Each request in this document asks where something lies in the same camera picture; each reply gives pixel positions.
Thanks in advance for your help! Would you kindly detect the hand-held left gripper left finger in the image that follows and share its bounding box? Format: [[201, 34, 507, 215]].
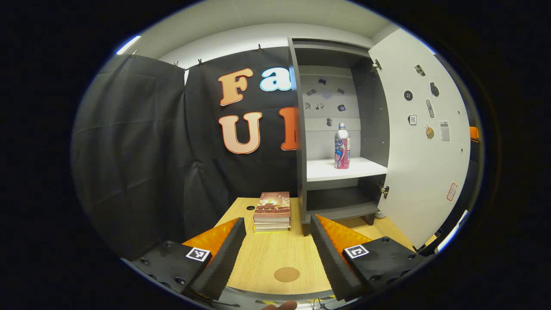
[[123, 217, 247, 302]]

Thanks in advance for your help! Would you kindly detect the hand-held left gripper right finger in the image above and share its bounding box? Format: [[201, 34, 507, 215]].
[[310, 214, 425, 302]]

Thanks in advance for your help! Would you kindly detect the round brown coaster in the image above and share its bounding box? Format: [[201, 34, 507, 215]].
[[274, 267, 300, 283]]

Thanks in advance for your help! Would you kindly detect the beige cabinet door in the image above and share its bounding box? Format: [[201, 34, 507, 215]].
[[368, 28, 472, 251]]

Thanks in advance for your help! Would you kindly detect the silver pink bottle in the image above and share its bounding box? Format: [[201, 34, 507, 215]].
[[334, 123, 350, 169]]

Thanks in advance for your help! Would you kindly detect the white cabinet shelf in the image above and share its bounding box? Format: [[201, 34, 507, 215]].
[[306, 157, 388, 182]]

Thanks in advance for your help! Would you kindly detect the brown cover book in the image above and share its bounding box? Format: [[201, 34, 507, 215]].
[[254, 192, 291, 223]]

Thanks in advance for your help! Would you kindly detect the ceiling light panel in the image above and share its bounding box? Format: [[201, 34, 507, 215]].
[[116, 35, 142, 55]]

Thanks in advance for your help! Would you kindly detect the black cable bundle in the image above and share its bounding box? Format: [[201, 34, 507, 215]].
[[301, 297, 345, 310]]

